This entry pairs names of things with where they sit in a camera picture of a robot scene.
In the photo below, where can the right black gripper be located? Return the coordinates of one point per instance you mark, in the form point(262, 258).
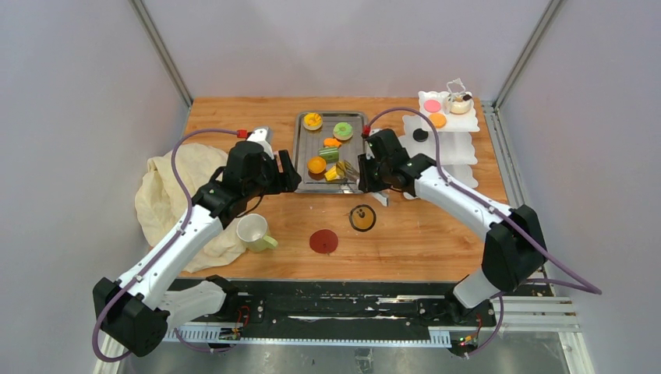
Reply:
point(367, 184)

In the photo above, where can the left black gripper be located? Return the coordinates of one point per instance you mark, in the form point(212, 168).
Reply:
point(284, 181)

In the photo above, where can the orange macaron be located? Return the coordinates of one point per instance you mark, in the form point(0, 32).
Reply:
point(316, 165)

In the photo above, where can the black sandwich cookie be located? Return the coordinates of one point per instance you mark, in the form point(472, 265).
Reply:
point(420, 135)

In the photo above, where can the yellow cake slice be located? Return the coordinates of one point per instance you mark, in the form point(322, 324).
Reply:
point(336, 172)

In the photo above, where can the metal serving tongs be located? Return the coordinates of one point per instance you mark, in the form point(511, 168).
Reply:
point(364, 176)

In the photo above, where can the steel baking tray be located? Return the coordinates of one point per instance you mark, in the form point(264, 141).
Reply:
point(307, 144)

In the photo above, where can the orange star cookie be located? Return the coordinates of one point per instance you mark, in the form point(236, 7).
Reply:
point(332, 142)

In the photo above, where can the green frosted donut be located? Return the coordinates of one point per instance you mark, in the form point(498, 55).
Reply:
point(343, 131)

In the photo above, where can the orange biscuit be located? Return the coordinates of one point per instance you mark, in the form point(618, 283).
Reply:
point(439, 120)

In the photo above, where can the pink macaron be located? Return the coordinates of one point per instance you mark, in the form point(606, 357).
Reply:
point(432, 106)

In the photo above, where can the white three-tier dessert stand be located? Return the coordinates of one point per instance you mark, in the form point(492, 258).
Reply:
point(457, 153)

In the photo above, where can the white chocolate donut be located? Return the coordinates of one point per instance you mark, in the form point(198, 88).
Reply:
point(459, 105)

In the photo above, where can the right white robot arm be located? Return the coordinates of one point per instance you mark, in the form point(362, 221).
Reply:
point(513, 239)

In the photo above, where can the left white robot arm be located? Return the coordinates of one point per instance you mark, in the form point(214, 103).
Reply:
point(138, 309)

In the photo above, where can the green layered cake roll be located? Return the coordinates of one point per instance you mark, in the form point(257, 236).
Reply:
point(329, 154)

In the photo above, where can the yellow face coaster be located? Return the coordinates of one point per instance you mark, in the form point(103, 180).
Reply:
point(362, 218)

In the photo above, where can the yellow flower tart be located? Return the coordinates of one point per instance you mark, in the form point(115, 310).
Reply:
point(312, 121)

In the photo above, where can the red apple coaster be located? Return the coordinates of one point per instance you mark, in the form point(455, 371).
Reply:
point(324, 241)

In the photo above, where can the cream cloth bag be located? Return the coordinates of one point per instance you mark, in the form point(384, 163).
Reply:
point(160, 202)

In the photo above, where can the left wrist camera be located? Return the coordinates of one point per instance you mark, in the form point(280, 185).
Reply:
point(263, 135)

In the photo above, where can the green handled white mug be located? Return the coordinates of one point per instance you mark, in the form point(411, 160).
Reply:
point(254, 232)

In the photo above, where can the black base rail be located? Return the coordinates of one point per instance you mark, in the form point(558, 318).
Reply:
point(343, 313)

